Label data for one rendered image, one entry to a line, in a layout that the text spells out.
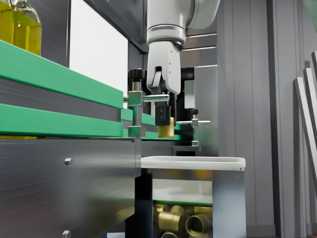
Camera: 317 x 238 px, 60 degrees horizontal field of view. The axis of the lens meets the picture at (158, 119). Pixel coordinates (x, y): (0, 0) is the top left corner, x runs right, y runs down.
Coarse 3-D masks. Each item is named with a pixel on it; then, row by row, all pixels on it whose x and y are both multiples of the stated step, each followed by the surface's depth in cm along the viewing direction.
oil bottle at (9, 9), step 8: (0, 0) 37; (8, 0) 38; (0, 8) 37; (8, 8) 38; (0, 16) 37; (8, 16) 38; (0, 24) 36; (8, 24) 38; (0, 32) 36; (8, 32) 38; (8, 40) 38; (0, 136) 36
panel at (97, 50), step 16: (80, 0) 82; (80, 16) 82; (96, 16) 91; (80, 32) 82; (96, 32) 91; (112, 32) 103; (80, 48) 82; (96, 48) 91; (112, 48) 102; (80, 64) 82; (96, 64) 91; (112, 64) 102; (112, 80) 102
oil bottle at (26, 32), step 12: (12, 0) 40; (24, 0) 42; (24, 12) 41; (36, 12) 43; (12, 24) 39; (24, 24) 40; (36, 24) 43; (12, 36) 39; (24, 36) 40; (36, 36) 43; (24, 48) 40; (36, 48) 43
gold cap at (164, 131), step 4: (172, 120) 58; (172, 124) 57; (160, 128) 57; (164, 128) 57; (168, 128) 57; (172, 128) 57; (160, 132) 57; (164, 132) 57; (168, 132) 57; (172, 132) 57; (160, 136) 57; (164, 136) 57; (168, 136) 57; (172, 136) 57
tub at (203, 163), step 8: (144, 160) 61; (152, 160) 66; (160, 160) 68; (168, 160) 67; (176, 160) 67; (184, 160) 66; (192, 160) 65; (200, 160) 65; (208, 160) 64; (216, 160) 64; (224, 160) 63; (232, 160) 63; (240, 160) 55; (168, 168) 51; (176, 168) 51; (184, 168) 51; (192, 168) 50; (200, 168) 50; (208, 168) 49; (216, 168) 49; (224, 168) 48; (232, 168) 48
